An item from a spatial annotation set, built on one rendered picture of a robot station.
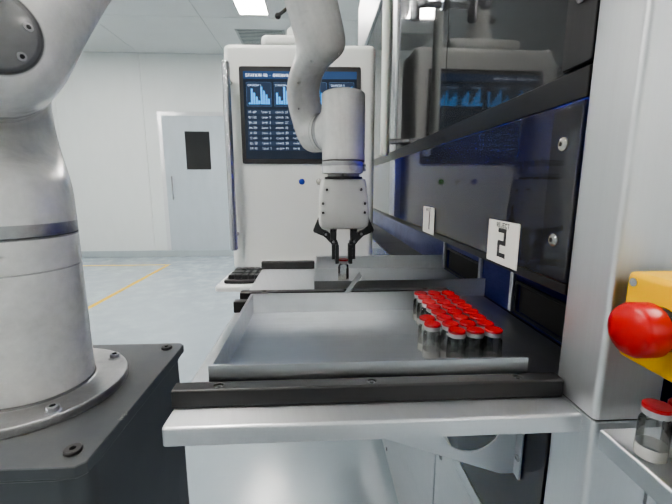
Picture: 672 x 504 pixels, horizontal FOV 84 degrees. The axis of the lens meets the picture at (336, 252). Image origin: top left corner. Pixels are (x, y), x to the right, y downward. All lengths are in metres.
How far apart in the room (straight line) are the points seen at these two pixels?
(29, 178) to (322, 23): 0.48
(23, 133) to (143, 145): 5.86
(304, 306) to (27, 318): 0.37
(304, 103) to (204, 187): 5.34
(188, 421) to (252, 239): 1.00
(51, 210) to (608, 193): 0.54
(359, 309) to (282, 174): 0.76
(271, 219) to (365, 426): 1.03
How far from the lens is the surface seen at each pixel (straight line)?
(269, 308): 0.66
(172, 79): 6.39
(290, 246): 1.34
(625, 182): 0.40
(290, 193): 1.32
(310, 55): 0.73
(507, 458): 0.59
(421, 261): 1.02
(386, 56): 1.14
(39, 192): 0.49
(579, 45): 0.48
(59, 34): 0.47
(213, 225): 6.09
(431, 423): 0.40
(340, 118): 0.73
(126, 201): 6.53
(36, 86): 0.45
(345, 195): 0.74
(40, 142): 0.57
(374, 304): 0.66
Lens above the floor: 1.10
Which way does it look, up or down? 10 degrees down
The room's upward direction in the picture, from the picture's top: straight up
